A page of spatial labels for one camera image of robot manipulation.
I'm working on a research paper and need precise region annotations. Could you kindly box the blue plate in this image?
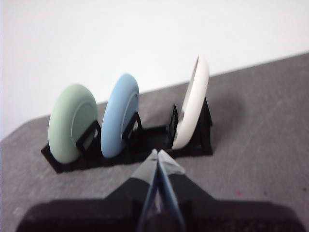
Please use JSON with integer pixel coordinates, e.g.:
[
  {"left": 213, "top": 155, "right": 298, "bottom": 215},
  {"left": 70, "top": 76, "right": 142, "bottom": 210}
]
[{"left": 100, "top": 73, "right": 140, "bottom": 158}]

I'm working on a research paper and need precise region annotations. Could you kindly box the black plate rack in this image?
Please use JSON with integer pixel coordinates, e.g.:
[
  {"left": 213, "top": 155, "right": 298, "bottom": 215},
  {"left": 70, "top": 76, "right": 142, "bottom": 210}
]
[{"left": 40, "top": 98, "right": 214, "bottom": 174}]

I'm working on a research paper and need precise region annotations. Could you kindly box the green plate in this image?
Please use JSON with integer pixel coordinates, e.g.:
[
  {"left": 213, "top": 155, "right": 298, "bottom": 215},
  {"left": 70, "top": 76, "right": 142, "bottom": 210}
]
[{"left": 48, "top": 83, "right": 98, "bottom": 163}]

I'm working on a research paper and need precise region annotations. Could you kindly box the cream white plate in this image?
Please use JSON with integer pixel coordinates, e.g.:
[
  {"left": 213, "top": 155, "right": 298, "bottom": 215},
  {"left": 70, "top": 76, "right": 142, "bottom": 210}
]
[{"left": 172, "top": 55, "right": 210, "bottom": 149}]

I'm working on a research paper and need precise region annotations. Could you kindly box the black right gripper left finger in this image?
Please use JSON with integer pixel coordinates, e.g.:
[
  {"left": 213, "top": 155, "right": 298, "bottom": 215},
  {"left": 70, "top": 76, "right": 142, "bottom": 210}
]
[{"left": 16, "top": 149, "right": 159, "bottom": 232}]

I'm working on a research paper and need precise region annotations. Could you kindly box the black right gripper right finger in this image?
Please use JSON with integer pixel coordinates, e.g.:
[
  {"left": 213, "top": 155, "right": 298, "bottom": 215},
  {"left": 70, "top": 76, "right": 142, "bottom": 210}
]
[{"left": 158, "top": 149, "right": 306, "bottom": 232}]

